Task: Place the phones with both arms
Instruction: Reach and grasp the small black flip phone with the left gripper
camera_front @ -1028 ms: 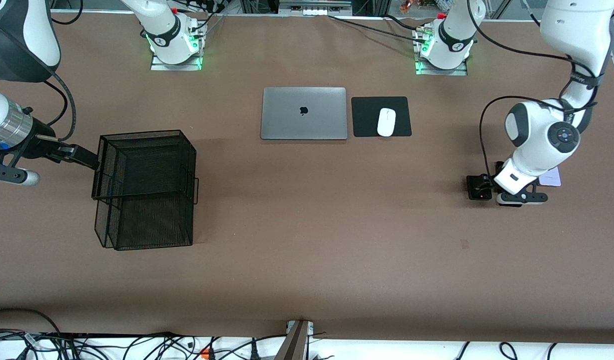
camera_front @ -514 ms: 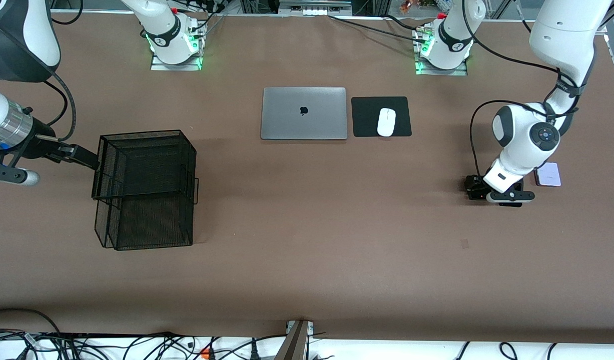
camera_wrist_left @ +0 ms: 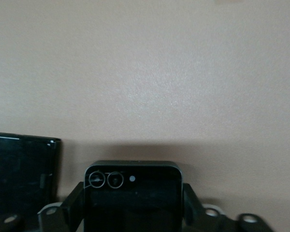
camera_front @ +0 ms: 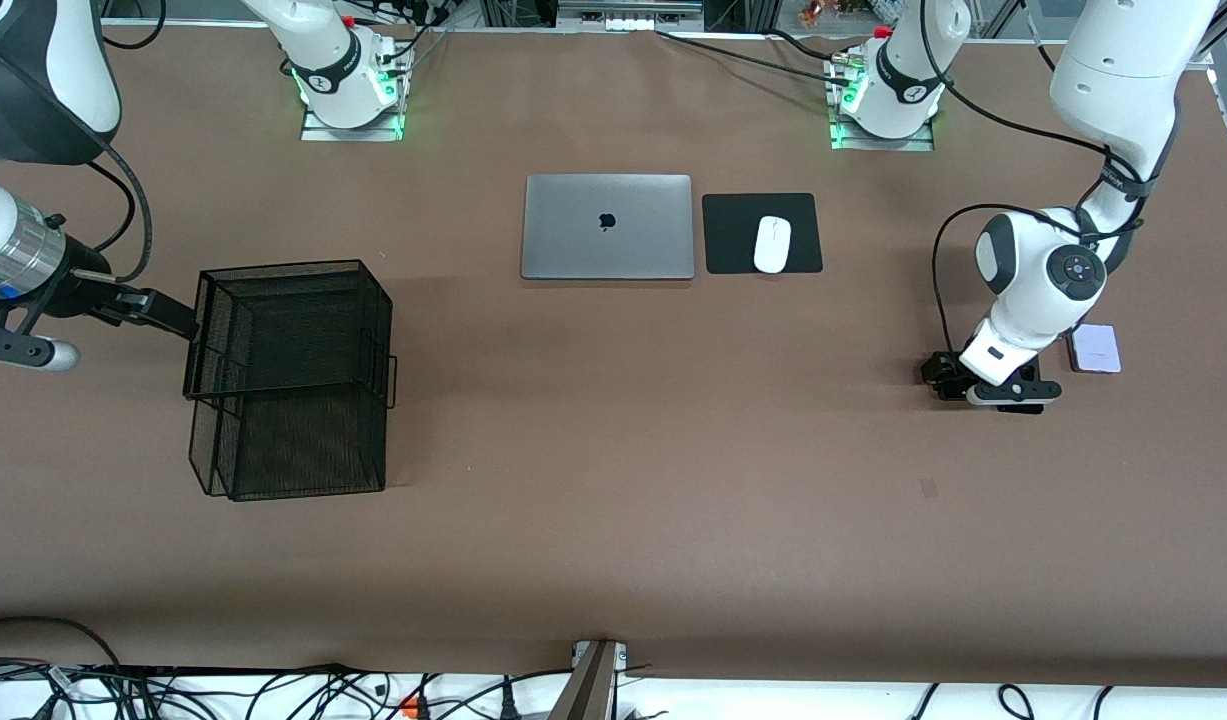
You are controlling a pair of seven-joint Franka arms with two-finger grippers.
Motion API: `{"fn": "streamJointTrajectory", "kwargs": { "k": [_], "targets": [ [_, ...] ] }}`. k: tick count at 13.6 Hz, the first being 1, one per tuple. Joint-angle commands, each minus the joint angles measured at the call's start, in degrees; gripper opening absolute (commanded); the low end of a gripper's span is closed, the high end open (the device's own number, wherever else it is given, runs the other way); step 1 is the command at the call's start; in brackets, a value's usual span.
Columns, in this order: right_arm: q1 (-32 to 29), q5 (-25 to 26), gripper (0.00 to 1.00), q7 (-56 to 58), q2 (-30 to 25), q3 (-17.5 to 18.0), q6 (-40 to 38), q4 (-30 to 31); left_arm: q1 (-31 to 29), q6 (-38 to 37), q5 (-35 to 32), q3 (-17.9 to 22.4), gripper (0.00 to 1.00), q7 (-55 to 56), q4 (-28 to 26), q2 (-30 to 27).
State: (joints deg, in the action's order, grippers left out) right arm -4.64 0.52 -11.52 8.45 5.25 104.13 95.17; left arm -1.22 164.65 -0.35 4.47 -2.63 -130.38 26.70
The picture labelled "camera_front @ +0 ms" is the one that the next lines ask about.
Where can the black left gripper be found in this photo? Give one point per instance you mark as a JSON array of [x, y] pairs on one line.
[[941, 372]]

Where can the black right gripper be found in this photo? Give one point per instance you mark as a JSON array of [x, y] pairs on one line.
[[79, 289]]

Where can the long black slab phone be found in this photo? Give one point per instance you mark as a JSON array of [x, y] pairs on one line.
[[1021, 409]]

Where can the lavender flip phone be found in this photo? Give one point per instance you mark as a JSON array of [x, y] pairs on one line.
[[1098, 352]]

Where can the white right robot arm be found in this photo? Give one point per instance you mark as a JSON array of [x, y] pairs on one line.
[[73, 50]]

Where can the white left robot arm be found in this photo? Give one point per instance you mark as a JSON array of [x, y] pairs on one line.
[[1033, 300]]

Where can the white computer mouse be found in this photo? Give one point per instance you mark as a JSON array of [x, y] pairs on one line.
[[772, 245]]

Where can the black mouse pad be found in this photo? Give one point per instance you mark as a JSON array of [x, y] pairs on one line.
[[733, 235]]

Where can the black mesh two-tier tray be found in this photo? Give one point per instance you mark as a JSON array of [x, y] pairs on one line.
[[358, 460]]

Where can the silver closed laptop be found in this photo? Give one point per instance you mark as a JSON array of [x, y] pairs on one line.
[[573, 230]]

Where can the white power strip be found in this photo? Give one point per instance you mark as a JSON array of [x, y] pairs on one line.
[[628, 22]]

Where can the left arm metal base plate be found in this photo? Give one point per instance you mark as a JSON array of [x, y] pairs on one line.
[[918, 145]]

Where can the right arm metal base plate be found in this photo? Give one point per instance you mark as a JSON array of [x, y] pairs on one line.
[[318, 133]]

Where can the grey metal camera bracket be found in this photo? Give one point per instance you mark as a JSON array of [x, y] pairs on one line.
[[588, 690]]

